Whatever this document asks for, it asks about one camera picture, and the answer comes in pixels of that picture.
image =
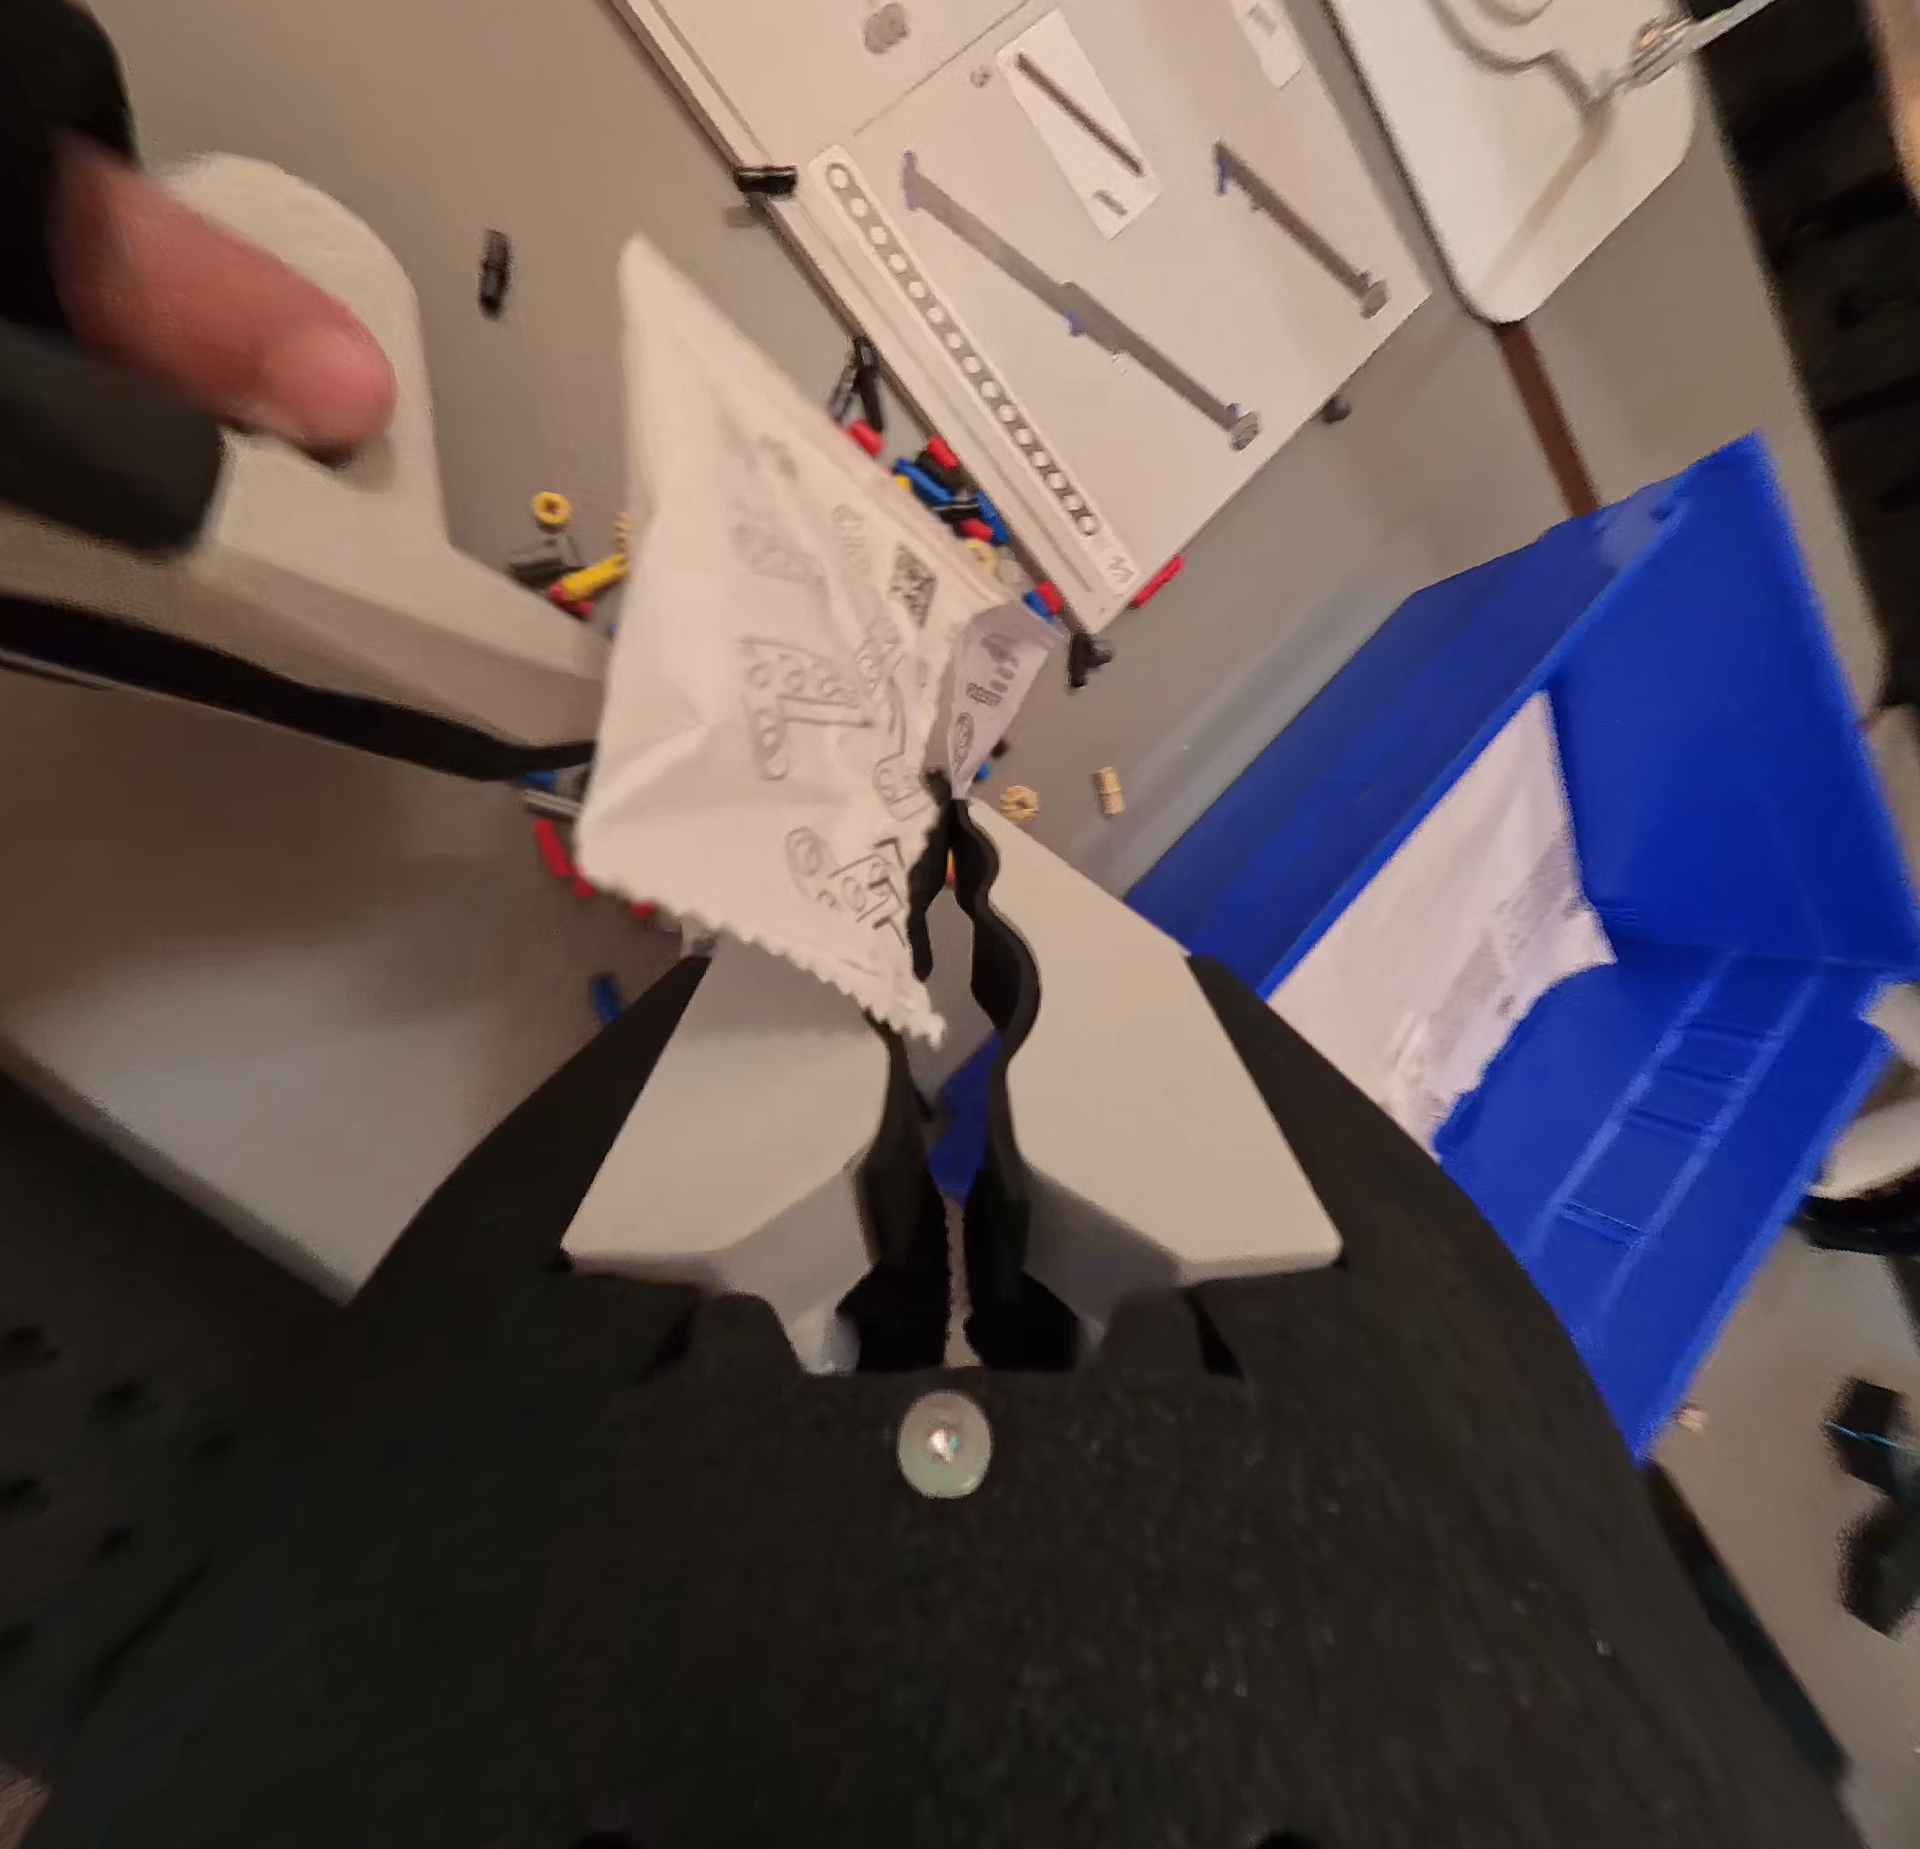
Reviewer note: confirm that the pile of mixed lego pins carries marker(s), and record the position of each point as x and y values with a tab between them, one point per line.
924	472

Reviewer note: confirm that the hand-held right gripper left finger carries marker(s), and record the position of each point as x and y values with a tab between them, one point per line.
720	1159

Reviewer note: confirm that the person's left hand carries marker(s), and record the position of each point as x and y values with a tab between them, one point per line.
225	305

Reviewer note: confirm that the white printed paper bag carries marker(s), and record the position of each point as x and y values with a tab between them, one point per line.
1470	905
750	604

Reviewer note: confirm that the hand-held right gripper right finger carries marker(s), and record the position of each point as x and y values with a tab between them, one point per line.
1169	1131

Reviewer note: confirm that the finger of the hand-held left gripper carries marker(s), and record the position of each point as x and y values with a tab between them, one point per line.
375	619

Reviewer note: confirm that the blue plastic bin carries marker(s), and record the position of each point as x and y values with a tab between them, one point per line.
1681	709

